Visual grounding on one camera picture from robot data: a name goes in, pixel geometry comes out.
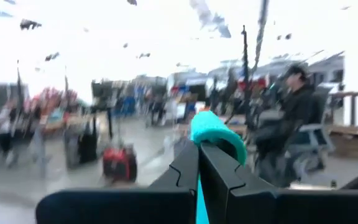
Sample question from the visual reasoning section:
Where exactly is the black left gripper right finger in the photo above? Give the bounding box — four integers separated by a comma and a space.
200, 142, 358, 224

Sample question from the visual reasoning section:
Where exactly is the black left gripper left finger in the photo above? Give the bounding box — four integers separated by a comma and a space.
35, 139, 200, 224

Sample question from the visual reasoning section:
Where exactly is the teal bandage roll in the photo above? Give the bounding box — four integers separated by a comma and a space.
190, 111, 248, 224

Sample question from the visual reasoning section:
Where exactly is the red and black case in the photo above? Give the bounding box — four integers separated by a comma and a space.
102, 145, 138, 183

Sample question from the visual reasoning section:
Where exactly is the office chair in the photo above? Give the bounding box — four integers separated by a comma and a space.
290, 85, 337, 175

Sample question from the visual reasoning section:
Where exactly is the person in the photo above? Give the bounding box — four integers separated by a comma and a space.
255, 63, 319, 187

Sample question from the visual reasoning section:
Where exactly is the cardboard box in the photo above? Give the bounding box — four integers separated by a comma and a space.
328, 125, 358, 159

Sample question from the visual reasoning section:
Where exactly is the black upright pole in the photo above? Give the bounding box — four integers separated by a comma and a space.
241, 24, 250, 131

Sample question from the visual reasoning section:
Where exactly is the wooden table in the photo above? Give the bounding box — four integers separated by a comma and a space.
328, 90, 358, 127

